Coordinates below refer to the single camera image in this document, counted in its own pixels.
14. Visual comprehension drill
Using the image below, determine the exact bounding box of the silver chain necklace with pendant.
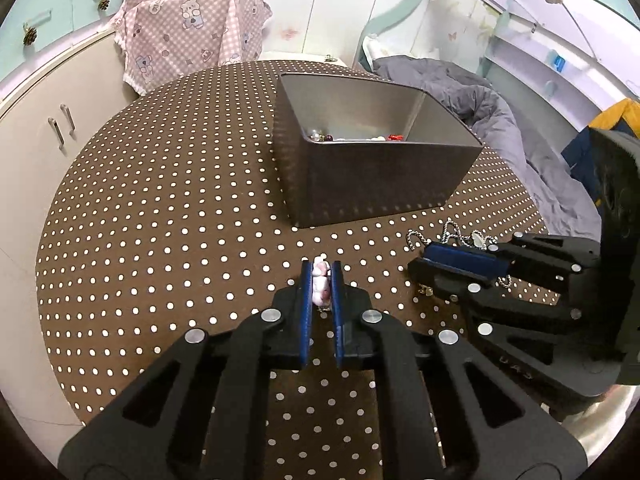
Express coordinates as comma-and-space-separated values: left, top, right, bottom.
406, 219, 514, 288

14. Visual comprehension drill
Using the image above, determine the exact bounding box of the pink checkered bear cloth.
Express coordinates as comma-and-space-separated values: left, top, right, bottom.
110, 0, 272, 96

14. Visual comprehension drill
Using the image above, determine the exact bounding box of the grey duvet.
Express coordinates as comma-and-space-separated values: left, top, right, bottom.
372, 55, 602, 242

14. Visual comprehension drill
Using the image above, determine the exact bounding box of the beige cabinet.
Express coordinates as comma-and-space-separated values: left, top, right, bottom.
0, 27, 141, 428

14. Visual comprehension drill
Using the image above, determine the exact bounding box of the pink white charm jewelry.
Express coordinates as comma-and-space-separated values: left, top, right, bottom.
311, 256, 331, 310

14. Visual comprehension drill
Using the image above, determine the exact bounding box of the brown polka dot tablecloth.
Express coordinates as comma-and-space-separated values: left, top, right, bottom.
37, 62, 542, 479

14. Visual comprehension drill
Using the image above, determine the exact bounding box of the mint green drawer unit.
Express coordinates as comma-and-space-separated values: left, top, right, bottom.
1, 0, 122, 77

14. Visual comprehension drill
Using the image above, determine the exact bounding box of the yellow navy jacket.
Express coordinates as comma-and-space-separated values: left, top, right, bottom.
562, 98, 639, 206

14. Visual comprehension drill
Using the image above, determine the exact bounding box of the dark metal tin box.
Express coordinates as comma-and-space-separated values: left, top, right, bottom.
272, 73, 483, 228

